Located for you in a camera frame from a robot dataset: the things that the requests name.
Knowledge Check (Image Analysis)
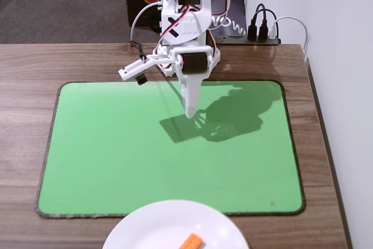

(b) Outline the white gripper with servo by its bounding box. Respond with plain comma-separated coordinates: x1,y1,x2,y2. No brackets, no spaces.
170,45,213,119

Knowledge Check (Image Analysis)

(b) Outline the orange lego block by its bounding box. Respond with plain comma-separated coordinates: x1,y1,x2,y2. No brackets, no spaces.
179,233,205,249

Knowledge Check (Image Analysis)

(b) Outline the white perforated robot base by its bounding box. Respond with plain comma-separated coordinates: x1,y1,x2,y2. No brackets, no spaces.
157,31,221,78

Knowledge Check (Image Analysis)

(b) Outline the white plate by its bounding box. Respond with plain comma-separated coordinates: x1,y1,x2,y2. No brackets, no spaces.
101,200,250,249

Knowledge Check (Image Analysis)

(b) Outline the black USB hub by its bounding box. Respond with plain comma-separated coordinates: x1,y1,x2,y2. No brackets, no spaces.
215,34,282,45

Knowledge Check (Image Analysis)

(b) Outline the green mat with dark edge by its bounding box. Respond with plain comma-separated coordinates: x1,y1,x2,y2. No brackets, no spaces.
34,79,306,219

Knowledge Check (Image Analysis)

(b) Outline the dark box with NOW print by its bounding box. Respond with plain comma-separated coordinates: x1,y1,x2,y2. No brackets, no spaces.
209,0,248,43

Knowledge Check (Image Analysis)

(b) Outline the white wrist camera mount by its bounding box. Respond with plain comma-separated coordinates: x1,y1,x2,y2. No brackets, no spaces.
118,53,175,86

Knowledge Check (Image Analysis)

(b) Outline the camera cable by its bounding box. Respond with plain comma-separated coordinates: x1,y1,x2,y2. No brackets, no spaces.
129,2,161,62

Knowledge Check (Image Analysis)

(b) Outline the black USB cable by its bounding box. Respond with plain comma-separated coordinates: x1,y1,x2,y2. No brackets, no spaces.
258,9,278,40
247,3,266,42

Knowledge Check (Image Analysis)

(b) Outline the red servo wire bundle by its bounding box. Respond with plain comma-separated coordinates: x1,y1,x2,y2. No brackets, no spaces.
209,0,233,33

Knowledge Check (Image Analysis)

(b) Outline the white USB cable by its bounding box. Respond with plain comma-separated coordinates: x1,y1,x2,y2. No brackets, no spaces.
269,15,310,60

